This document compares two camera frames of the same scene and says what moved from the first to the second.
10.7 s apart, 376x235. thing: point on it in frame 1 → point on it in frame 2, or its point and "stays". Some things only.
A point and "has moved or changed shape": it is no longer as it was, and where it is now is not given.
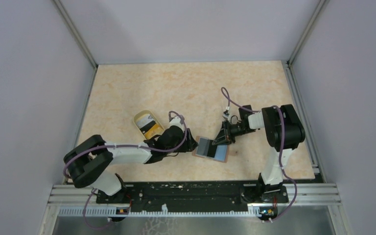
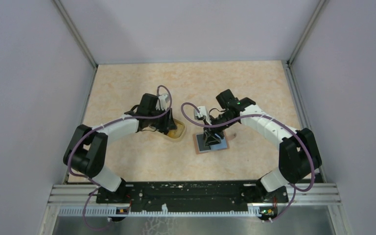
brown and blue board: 205,149 has moved or changed shape
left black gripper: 189,144 → 168,122
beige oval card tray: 147,124 has moved or changed shape
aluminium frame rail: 322,194 stays
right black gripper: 224,137 → 210,136
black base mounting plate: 194,196 stays
